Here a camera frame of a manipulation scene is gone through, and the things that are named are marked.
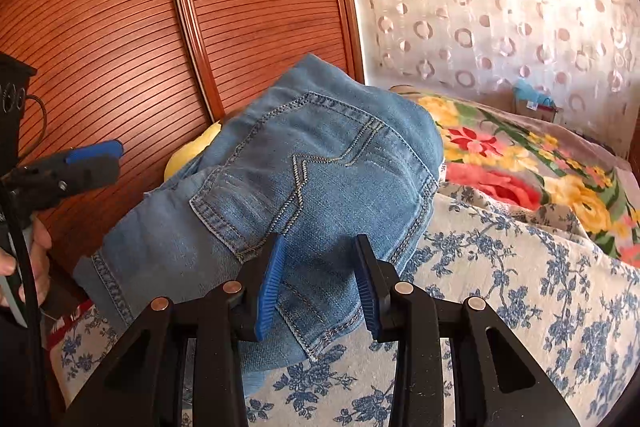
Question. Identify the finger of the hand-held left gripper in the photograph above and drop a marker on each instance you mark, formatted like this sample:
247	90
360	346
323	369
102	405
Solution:
85	174
95	151

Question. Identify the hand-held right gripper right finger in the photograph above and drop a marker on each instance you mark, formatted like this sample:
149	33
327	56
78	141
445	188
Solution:
367	297

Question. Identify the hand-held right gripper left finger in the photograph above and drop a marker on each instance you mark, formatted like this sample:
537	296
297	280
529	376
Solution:
267	297

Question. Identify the blue jeans with stitched pocket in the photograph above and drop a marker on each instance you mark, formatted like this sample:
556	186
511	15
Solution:
325	157

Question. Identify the person's left hand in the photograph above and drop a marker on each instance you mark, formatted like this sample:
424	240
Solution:
42	247

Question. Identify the yellow plush toy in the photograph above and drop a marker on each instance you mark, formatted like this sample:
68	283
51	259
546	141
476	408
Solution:
192	152

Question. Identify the wooden slatted wardrobe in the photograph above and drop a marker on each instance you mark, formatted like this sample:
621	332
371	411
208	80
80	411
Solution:
125	32

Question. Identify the white blue floral bedsheet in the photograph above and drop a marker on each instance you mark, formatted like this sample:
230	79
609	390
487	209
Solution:
500	297

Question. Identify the colourful floral blanket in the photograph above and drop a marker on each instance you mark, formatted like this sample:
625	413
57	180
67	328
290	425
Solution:
525	167

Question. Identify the box with teal cloth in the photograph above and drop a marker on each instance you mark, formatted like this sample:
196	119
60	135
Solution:
537	102

